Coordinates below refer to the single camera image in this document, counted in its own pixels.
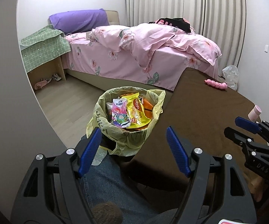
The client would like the colourful cartoon snack bag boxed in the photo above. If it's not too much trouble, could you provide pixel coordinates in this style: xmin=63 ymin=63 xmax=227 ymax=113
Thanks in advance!
xmin=112 ymin=98 xmax=131 ymax=128

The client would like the orange snack bag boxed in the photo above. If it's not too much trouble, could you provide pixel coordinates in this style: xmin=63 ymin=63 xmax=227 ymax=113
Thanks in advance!
xmin=139 ymin=96 xmax=153 ymax=119

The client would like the yellow red snack bag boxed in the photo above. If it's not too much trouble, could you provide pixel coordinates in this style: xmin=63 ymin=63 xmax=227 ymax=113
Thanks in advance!
xmin=121 ymin=93 xmax=151 ymax=130

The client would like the yellow trash bag bin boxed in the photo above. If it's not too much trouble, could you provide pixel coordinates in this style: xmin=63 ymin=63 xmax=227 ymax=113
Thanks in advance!
xmin=86 ymin=86 xmax=166 ymax=157

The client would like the person right hand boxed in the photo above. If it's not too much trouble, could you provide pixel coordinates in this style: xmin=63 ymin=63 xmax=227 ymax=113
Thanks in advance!
xmin=248 ymin=176 xmax=264 ymax=202

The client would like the pink cylindrical cup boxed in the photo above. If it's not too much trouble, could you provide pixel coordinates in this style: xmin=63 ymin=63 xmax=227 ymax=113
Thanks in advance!
xmin=248 ymin=105 xmax=262 ymax=122

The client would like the blue jeans leg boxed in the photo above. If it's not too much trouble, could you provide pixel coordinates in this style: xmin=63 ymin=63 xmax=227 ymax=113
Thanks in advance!
xmin=80 ymin=153 xmax=210 ymax=224

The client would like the white plastic bag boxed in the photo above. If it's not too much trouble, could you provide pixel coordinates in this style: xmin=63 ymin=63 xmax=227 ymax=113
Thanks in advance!
xmin=222 ymin=65 xmax=239 ymax=91

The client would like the pink slipper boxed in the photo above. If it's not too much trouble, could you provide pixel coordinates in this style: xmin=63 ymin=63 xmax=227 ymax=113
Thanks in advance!
xmin=34 ymin=78 xmax=52 ymax=90

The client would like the white sneaker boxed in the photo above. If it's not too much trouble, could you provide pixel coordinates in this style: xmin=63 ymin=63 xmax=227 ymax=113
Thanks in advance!
xmin=52 ymin=73 xmax=62 ymax=81

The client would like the wooden nightstand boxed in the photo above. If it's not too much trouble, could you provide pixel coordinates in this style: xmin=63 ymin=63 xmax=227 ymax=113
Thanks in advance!
xmin=27 ymin=57 xmax=66 ymax=89

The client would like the beige striped curtain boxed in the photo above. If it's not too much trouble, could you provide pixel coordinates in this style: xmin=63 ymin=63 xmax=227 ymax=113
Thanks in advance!
xmin=126 ymin=0 xmax=246 ymax=70

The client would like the black pink garment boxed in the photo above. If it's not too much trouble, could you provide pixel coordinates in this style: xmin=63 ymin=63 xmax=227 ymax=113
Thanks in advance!
xmin=149 ymin=18 xmax=191 ymax=33

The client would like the pink floral bed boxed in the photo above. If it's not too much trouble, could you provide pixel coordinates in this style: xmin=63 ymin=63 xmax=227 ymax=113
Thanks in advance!
xmin=62 ymin=23 xmax=222 ymax=91

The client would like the pink floral duvet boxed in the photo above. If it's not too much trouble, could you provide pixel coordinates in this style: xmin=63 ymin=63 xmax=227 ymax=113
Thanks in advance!
xmin=87 ymin=23 xmax=222 ymax=69

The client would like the green checked cloth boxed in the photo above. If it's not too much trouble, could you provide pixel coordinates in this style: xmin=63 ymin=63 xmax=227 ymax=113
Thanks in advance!
xmin=19 ymin=24 xmax=71 ymax=73

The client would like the purple pillow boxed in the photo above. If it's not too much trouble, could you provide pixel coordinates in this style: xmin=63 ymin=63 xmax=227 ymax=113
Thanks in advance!
xmin=49 ymin=9 xmax=109 ymax=34

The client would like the beige headboard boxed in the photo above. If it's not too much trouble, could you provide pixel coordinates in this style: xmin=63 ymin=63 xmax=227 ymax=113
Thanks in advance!
xmin=105 ymin=10 xmax=120 ymax=25

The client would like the wall switch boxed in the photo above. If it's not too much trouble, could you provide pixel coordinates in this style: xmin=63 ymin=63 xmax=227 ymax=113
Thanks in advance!
xmin=264 ymin=45 xmax=269 ymax=53

